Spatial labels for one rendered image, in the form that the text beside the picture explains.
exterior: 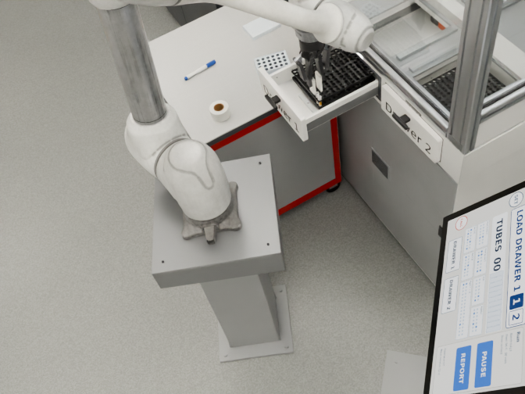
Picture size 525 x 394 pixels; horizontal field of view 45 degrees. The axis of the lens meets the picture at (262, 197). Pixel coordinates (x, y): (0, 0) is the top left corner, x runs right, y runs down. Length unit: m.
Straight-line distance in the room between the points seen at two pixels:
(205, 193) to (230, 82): 0.75
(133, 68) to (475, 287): 1.01
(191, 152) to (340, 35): 0.50
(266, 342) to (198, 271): 0.81
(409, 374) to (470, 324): 1.06
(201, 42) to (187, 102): 0.32
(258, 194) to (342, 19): 0.60
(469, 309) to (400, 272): 1.24
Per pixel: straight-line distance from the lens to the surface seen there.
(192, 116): 2.36
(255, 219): 1.91
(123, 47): 1.70
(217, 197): 1.82
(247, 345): 2.65
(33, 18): 4.46
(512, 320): 1.45
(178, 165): 1.75
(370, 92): 2.18
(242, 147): 2.39
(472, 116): 1.80
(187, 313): 2.79
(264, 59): 2.44
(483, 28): 1.59
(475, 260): 1.60
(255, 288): 2.20
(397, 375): 2.55
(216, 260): 1.86
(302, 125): 2.05
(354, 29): 1.70
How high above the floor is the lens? 2.45
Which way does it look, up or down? 54 degrees down
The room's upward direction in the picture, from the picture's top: 14 degrees counter-clockwise
